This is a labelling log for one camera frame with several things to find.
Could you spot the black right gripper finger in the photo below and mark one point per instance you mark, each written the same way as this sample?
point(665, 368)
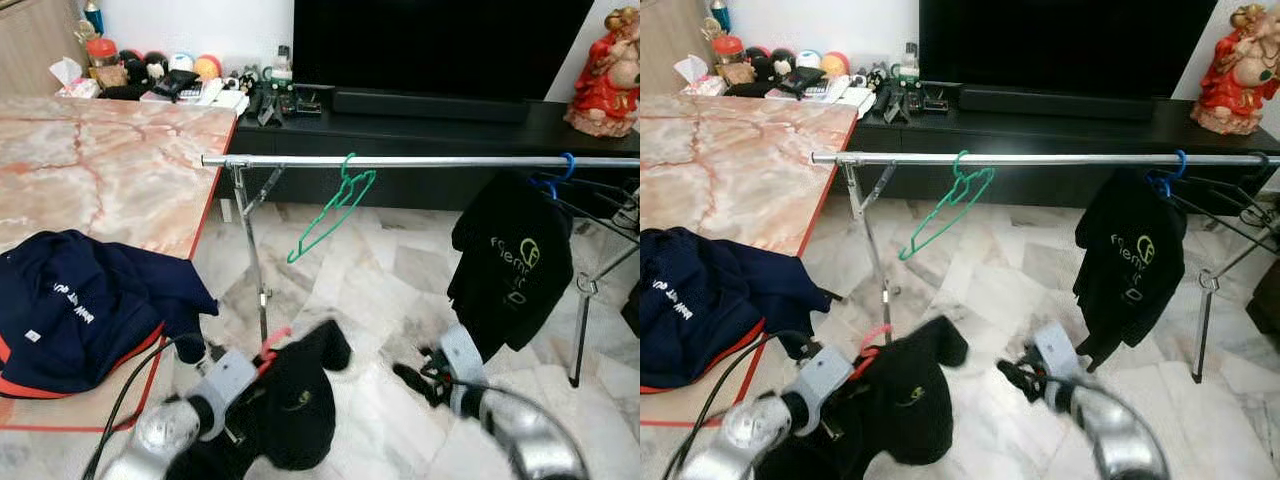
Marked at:
point(410, 373)
point(1022, 391)
point(420, 393)
point(1012, 370)

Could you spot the black shirt red trim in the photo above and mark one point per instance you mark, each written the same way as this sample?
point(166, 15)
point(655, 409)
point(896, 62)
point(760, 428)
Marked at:
point(290, 420)
point(900, 420)

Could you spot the red plastic hanger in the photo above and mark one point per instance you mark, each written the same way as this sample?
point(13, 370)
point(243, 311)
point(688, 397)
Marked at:
point(873, 340)
point(272, 345)

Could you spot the navy t-shirt red trim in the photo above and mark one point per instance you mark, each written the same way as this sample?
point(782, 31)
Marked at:
point(710, 300)
point(90, 300)

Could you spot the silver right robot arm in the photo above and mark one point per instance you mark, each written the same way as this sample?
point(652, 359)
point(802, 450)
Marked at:
point(530, 440)
point(1120, 440)

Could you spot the green plastic hanger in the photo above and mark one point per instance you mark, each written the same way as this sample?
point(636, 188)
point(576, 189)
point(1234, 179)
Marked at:
point(962, 180)
point(348, 183)

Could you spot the blue plastic hanger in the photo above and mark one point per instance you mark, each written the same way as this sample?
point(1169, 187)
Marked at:
point(1181, 163)
point(571, 165)

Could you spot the black t-shirt green logo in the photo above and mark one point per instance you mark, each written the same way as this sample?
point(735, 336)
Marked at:
point(1130, 290)
point(510, 280)

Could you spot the black TV console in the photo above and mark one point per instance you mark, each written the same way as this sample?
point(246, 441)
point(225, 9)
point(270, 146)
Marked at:
point(1030, 136)
point(400, 140)

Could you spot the black soundbar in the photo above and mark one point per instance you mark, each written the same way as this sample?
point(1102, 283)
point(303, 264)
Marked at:
point(1055, 104)
point(430, 106)

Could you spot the white paper stack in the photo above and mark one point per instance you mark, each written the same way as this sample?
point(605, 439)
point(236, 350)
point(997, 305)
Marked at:
point(228, 100)
point(852, 97)

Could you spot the clear plastic bottle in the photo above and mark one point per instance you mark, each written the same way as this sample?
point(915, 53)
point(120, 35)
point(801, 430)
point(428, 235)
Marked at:
point(908, 64)
point(282, 68)

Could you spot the black flat television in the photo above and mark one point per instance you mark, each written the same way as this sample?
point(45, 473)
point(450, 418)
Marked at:
point(440, 45)
point(1060, 45)

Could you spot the red laughing Buddha statue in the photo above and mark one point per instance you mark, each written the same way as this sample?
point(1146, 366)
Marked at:
point(600, 90)
point(1232, 90)

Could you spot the marble top folding table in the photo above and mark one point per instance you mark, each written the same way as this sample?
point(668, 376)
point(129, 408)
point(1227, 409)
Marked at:
point(100, 170)
point(720, 170)

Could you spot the orange round ball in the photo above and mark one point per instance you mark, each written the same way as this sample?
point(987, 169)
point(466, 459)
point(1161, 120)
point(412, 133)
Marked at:
point(834, 64)
point(207, 67)

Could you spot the black wallet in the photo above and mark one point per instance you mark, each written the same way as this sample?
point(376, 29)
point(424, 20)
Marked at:
point(805, 82)
point(177, 85)

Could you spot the white teal round ball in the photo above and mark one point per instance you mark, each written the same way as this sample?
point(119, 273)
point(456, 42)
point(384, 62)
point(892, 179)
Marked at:
point(809, 59)
point(181, 62)

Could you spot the black plush toy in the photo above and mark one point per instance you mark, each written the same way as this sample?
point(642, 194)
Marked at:
point(143, 68)
point(772, 66)

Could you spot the pink tissue box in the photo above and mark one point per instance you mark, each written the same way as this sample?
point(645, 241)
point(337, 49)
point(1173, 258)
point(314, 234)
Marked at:
point(78, 88)
point(702, 86)

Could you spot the wooden sideboard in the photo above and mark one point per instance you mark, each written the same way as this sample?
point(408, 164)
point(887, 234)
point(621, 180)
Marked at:
point(30, 50)
point(668, 48)

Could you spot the red lidded glass jar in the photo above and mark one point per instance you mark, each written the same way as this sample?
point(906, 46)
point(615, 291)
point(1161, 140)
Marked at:
point(728, 60)
point(100, 62)

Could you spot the blue gold trophy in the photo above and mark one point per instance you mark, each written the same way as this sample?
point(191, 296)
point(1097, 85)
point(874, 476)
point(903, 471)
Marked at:
point(720, 16)
point(93, 18)

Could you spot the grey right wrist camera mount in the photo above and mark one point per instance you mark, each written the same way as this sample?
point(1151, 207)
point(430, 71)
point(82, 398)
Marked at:
point(1060, 345)
point(465, 350)

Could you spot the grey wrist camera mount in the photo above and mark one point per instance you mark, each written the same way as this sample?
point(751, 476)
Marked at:
point(465, 350)
point(230, 378)
point(1060, 345)
point(825, 375)

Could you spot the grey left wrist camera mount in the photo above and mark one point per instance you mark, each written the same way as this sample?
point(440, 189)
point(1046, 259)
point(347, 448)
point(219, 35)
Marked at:
point(230, 378)
point(825, 375)

